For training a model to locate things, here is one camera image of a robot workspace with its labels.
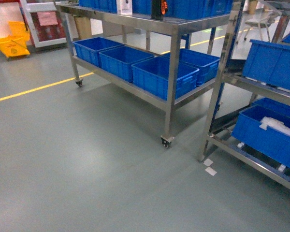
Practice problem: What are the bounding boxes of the blue bin rack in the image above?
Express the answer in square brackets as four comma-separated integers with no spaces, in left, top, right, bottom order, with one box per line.
[232,98,290,168]
[242,40,290,90]

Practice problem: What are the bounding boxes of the blue crate on cart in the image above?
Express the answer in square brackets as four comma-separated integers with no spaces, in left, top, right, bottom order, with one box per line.
[132,57,199,100]
[99,46,155,83]
[73,37,124,68]
[163,48,220,87]

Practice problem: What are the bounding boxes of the blue bin upper rack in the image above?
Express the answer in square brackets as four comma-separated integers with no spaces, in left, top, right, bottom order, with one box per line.
[242,40,290,90]

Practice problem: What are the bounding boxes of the white plastic bag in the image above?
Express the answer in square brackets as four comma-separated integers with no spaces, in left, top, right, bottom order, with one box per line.
[259,116,290,136]

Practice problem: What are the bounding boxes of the yellow mop bucket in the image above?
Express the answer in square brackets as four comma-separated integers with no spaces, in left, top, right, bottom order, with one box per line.
[0,21,30,60]

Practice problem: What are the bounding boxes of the steel flow rack shelf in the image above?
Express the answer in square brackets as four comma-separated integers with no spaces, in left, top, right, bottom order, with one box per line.
[197,0,290,197]

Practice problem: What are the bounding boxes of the steel wheeled shelf cart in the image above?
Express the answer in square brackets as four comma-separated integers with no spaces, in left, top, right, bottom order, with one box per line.
[54,3,230,148]

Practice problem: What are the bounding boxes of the white carton box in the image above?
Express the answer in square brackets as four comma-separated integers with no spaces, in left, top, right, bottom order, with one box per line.
[116,0,132,15]

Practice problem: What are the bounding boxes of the blue bin lower rack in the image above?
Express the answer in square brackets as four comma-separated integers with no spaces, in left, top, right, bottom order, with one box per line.
[232,98,290,168]

